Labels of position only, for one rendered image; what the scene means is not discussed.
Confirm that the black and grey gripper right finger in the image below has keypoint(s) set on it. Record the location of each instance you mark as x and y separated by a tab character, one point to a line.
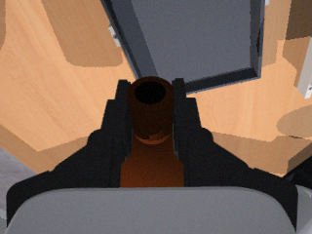
205	163

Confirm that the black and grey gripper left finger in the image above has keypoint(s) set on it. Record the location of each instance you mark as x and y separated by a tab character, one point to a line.
92	166

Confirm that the brown bottle with cream base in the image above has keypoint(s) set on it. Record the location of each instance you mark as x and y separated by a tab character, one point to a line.
152	162

